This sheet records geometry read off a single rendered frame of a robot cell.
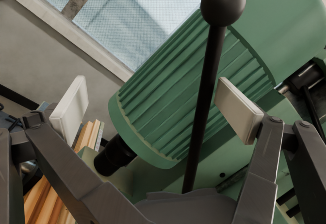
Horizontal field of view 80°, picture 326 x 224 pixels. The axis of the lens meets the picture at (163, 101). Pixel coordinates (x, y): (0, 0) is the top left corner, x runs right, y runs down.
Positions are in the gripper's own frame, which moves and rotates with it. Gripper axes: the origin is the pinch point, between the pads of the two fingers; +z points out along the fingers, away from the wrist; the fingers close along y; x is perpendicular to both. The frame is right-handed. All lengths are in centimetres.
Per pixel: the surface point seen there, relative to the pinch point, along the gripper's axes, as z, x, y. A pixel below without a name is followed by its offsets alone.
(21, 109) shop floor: 143, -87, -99
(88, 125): 42, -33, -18
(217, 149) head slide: 7.4, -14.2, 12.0
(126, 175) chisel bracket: 15.2, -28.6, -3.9
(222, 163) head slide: 7.2, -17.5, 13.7
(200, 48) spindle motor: 9.0, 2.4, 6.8
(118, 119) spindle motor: 9.1, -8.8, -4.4
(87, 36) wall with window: 153, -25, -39
